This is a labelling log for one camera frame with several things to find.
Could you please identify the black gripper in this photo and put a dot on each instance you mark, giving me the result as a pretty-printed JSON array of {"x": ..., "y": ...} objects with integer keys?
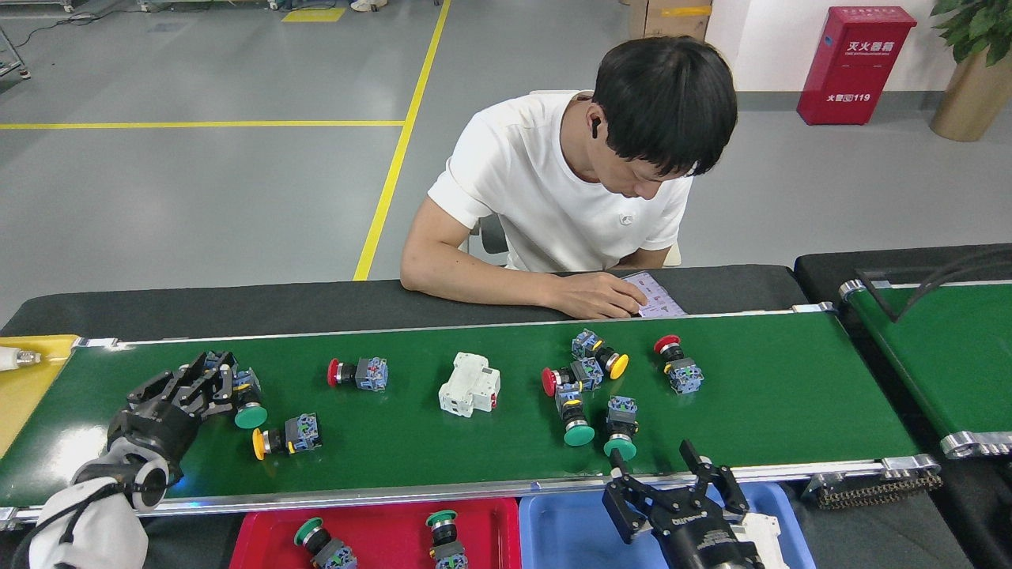
[
  {"x": 708, "y": 541},
  {"x": 154, "y": 431}
]

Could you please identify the red mushroom push button switch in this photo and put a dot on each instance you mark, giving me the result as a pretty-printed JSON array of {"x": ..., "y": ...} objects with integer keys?
[
  {"x": 684, "y": 375},
  {"x": 370, "y": 374},
  {"x": 587, "y": 373}
]

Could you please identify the person's left forearm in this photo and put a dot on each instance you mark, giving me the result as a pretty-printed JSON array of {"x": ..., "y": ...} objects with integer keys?
[{"x": 644, "y": 259}]

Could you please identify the person's right forearm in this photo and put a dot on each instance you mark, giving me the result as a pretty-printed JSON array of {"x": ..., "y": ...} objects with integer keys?
[{"x": 474, "y": 288}]

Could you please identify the long green conveyor belt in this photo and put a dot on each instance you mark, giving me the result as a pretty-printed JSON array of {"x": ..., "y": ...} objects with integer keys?
[{"x": 751, "y": 395}]

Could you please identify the yellow plastic tray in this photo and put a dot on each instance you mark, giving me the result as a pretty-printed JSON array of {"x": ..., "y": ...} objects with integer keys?
[{"x": 24, "y": 403}]

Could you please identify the short green conveyor belt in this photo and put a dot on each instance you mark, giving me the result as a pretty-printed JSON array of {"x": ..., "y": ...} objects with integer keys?
[{"x": 949, "y": 363}]

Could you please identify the person's right hand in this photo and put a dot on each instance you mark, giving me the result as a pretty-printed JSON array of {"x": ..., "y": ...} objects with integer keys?
[{"x": 601, "y": 296}]

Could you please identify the blue plastic bin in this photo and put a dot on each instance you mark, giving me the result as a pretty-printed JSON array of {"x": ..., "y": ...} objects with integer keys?
[{"x": 561, "y": 529}]

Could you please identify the white sensor with metal tip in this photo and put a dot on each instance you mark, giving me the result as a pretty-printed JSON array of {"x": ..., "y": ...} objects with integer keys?
[{"x": 9, "y": 359}]

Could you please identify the smartphone with lit screen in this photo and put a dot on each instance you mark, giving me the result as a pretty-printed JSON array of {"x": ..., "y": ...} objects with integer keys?
[{"x": 664, "y": 302}]

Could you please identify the red plastic bin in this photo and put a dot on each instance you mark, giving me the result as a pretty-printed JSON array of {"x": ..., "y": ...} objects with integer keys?
[{"x": 379, "y": 537}]

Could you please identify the grey office chair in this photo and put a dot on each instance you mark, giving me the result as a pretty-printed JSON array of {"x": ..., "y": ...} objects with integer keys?
[{"x": 494, "y": 235}]

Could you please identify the person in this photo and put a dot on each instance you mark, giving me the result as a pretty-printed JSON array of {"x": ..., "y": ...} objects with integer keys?
[{"x": 538, "y": 182}]

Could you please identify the black earbud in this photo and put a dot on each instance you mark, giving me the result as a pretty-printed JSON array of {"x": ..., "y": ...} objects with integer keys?
[{"x": 594, "y": 128}]

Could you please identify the white shoe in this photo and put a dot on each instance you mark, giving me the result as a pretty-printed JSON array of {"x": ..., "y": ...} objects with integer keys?
[{"x": 368, "y": 5}]

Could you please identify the red fire extinguisher box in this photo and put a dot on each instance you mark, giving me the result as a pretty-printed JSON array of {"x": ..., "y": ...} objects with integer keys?
[{"x": 854, "y": 67}]

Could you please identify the brown cardboard box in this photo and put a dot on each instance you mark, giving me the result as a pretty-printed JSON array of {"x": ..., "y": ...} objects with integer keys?
[{"x": 664, "y": 20}]

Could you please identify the gold plant pot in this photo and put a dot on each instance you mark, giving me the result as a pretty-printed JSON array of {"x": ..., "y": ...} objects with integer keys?
[{"x": 968, "y": 99}]

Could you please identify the green potted plant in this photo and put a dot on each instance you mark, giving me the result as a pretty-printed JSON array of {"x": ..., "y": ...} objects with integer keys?
[{"x": 976, "y": 24}]

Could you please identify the black conveyor guide frame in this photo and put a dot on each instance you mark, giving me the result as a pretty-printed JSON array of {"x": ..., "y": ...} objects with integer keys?
[{"x": 877, "y": 296}]

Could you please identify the metal trolley frame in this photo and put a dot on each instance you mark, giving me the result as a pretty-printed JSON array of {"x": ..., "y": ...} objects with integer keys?
[{"x": 26, "y": 73}]

